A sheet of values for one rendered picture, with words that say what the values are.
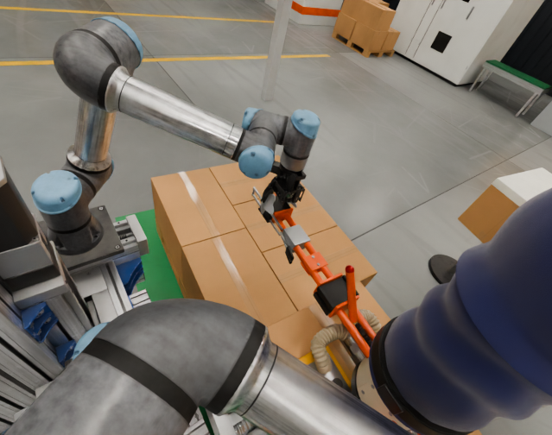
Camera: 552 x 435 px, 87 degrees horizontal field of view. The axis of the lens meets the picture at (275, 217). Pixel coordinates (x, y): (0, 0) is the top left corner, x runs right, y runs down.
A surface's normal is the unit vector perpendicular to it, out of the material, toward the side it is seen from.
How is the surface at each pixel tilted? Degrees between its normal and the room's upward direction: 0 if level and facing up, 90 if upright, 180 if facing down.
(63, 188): 7
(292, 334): 0
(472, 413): 72
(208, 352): 28
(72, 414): 10
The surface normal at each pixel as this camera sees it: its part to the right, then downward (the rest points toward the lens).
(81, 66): 0.04, 0.03
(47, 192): 0.20, -0.57
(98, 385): 0.05, -0.73
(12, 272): 0.56, 0.68
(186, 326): 0.43, -0.72
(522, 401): -0.01, 0.41
